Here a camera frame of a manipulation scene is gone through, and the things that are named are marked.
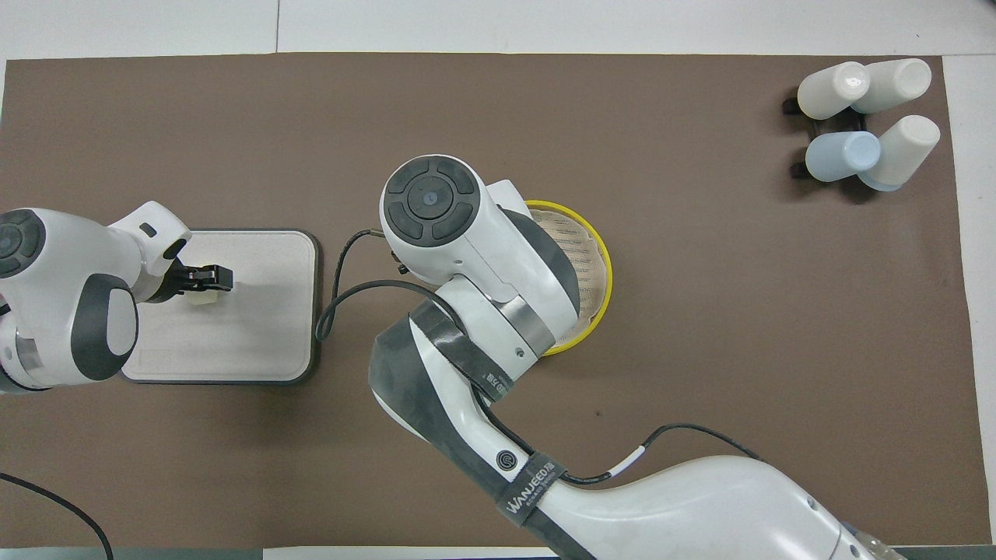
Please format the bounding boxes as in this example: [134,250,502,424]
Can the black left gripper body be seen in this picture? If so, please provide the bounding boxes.
[139,258,191,306]

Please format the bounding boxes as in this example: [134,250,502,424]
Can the yellow steamer tier with liner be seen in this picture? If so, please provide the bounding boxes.
[525,200,614,357]

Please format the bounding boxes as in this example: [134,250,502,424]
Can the white steamer liner cloth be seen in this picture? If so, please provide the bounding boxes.
[529,208,606,331]

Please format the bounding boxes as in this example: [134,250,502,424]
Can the white cutting board grey rim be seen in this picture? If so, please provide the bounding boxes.
[121,228,322,387]

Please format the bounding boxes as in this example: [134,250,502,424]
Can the brown paper table mat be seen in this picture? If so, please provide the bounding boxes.
[0,52,973,549]

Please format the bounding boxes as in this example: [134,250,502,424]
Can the black cup rack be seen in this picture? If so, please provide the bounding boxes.
[782,95,868,181]

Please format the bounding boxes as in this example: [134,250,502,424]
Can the light blue cup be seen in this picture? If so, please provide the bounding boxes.
[805,131,882,184]

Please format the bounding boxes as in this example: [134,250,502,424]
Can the plain white cup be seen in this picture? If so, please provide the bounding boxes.
[797,61,872,121]

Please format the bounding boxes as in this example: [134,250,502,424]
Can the white cup with blue rim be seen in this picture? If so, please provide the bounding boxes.
[850,58,933,115]
[857,114,942,192]

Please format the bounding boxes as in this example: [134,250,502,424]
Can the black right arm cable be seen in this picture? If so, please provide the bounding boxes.
[314,227,767,488]

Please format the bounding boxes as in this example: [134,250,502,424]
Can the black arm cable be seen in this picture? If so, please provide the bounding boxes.
[314,227,767,488]
[0,472,115,560]

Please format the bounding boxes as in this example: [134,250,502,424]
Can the black velcro cable strap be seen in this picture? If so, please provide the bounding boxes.
[410,299,516,405]
[496,451,566,531]

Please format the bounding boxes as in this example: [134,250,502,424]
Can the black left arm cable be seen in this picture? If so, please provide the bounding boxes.
[0,472,115,560]

